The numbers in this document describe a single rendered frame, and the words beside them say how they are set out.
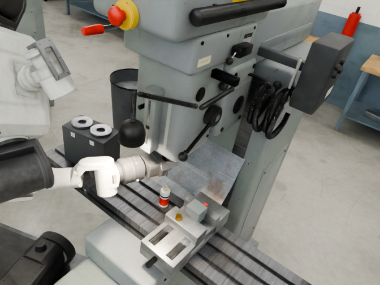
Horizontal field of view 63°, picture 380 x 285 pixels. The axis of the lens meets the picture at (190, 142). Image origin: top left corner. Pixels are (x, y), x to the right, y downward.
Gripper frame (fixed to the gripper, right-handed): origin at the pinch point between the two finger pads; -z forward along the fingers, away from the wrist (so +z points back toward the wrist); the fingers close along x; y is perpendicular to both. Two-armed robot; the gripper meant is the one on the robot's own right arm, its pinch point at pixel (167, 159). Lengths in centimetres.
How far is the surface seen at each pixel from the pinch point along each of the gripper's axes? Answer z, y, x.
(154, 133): 10.5, -17.7, -6.1
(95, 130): 14.1, 7.0, 35.3
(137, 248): 12.8, 34.9, -7.5
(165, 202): -2.6, 23.3, 0.4
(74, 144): 22.0, 15.6, 40.3
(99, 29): 25, -47, 0
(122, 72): -72, 63, 206
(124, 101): -59, 74, 169
